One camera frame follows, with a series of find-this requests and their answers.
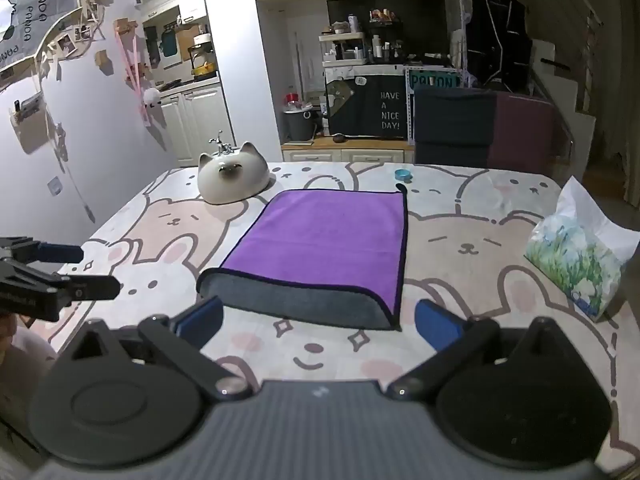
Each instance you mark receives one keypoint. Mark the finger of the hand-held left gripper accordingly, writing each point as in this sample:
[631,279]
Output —
[60,253]
[95,286]

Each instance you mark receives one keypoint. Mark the black hanging jacket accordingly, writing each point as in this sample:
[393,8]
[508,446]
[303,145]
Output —
[500,40]

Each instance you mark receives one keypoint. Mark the white staircase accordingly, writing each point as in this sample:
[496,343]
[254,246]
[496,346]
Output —
[570,90]

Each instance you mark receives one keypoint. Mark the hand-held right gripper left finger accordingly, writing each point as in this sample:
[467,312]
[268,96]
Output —
[199,321]

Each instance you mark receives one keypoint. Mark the teal lettered sign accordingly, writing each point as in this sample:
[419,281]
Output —
[434,81]

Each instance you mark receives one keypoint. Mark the teal hanging bag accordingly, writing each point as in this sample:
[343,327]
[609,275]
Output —
[169,44]

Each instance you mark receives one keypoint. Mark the wall card holder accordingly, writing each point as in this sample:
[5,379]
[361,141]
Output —
[29,120]

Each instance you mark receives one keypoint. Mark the bear-print tablecloth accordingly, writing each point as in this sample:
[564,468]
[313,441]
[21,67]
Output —
[475,240]

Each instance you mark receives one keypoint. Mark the white plush toy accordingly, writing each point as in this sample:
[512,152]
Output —
[151,97]

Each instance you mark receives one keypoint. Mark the cat-shaped ceramic bowl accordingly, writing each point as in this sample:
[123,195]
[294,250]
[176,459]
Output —
[230,180]

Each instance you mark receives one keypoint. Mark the black lettered curtain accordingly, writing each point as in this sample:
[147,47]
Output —
[370,105]

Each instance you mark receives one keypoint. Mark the wall poster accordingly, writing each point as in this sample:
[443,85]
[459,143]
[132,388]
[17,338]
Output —
[30,15]

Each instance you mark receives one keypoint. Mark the silver metal ornament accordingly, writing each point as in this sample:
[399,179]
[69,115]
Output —
[220,144]

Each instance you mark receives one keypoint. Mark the grey trash bin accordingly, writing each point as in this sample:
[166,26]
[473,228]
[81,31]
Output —
[299,126]

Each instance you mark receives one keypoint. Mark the red-lidded jar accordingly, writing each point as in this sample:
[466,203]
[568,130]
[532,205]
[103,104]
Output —
[292,101]

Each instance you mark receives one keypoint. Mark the maroon chair cover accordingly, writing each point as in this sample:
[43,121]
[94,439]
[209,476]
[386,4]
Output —
[525,132]

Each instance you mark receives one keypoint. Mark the yellow pot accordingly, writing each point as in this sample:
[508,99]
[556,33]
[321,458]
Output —
[204,71]

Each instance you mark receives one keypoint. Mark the white kitchen cabinet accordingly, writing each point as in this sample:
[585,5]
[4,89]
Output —
[200,120]

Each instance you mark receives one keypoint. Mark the white shelf rack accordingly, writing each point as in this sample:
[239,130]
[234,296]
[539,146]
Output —
[342,37]

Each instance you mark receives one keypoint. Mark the dark navy chair cover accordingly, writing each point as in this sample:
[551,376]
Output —
[452,125]

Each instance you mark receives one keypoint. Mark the floral tissue pack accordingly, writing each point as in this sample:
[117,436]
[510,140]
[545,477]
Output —
[575,255]

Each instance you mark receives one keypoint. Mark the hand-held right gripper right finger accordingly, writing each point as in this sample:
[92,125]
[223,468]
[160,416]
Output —
[439,322]

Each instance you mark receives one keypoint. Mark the purple and grey towel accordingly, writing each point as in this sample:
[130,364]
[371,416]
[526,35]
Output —
[325,240]

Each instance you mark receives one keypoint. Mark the person's left forearm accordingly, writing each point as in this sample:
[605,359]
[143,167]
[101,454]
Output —
[22,355]

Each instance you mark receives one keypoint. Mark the pink ribbon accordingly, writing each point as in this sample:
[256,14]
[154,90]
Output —
[134,67]

